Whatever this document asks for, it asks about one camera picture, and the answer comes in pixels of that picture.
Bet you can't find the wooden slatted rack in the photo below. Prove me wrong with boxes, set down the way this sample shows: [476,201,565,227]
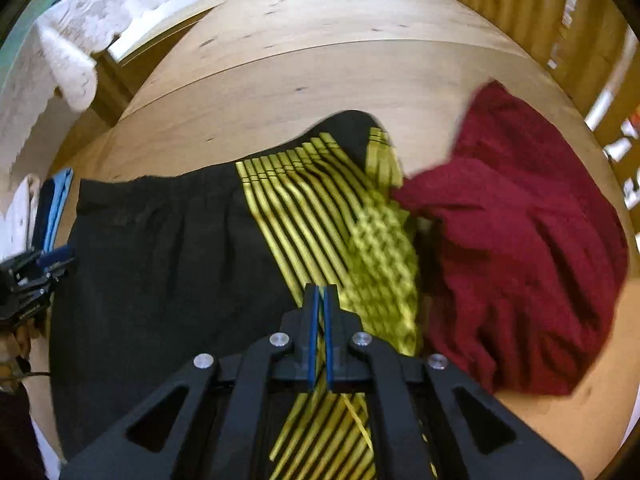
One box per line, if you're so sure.
[387,0,640,236]

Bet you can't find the maroon knit garment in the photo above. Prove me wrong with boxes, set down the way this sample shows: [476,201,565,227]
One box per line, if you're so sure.
[390,80,630,397]

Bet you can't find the black shorts with yellow stripes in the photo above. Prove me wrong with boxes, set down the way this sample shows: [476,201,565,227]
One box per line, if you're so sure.
[50,110,441,480]

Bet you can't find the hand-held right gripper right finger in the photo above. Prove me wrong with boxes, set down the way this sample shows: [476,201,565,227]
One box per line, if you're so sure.
[325,285,586,480]

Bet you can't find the folded white knit sweater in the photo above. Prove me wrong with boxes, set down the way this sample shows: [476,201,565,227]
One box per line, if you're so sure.
[0,174,42,261]

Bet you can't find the white lace cloth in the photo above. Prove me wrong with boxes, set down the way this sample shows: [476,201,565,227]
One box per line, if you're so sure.
[35,0,226,113]

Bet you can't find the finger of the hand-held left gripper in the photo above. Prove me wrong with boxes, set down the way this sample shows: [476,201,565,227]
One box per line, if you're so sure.
[15,271,67,308]
[35,246,76,276]

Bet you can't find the person's left hand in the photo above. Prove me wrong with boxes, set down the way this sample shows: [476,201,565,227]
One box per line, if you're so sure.
[0,322,31,393]

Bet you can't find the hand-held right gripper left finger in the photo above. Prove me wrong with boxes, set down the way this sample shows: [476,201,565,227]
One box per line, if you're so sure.
[59,284,326,480]

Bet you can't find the folded navy garment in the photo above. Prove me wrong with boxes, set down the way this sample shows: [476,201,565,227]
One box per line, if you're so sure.
[31,177,56,253]

